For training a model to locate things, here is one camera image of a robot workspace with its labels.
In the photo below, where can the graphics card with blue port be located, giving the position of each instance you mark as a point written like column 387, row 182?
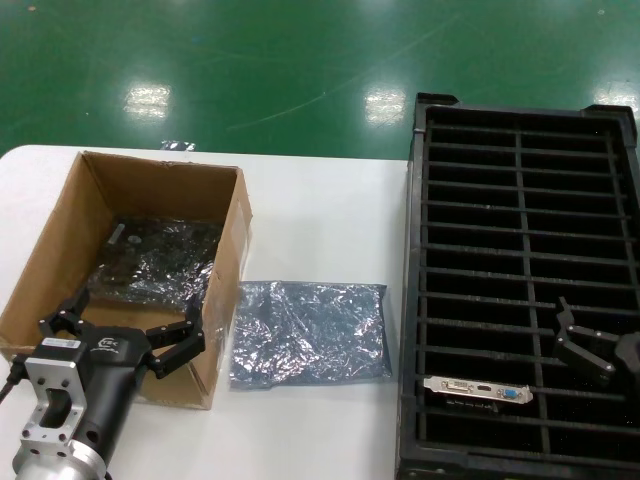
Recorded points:
column 450, row 386

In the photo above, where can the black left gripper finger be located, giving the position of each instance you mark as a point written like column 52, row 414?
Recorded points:
column 65, row 320
column 185, row 340

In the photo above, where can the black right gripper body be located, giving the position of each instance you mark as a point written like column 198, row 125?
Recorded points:
column 630, row 352

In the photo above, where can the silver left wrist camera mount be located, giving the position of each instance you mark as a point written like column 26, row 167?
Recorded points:
column 50, row 385

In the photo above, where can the black slotted plastic container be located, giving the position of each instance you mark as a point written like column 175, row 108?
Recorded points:
column 412, row 250

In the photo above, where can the translucent grey antistatic bag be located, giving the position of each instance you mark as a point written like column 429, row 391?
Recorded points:
column 150, row 270

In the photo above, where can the brown cardboard box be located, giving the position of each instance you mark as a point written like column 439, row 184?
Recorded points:
column 55, row 235

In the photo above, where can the flat crinkled antistatic bag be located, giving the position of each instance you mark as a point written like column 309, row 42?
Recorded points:
column 310, row 335

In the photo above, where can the striped floor marker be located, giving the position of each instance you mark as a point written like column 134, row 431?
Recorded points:
column 177, row 145

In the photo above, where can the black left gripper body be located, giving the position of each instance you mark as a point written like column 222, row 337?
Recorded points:
column 112, row 380

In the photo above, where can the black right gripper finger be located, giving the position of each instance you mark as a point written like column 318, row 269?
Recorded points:
column 585, row 357

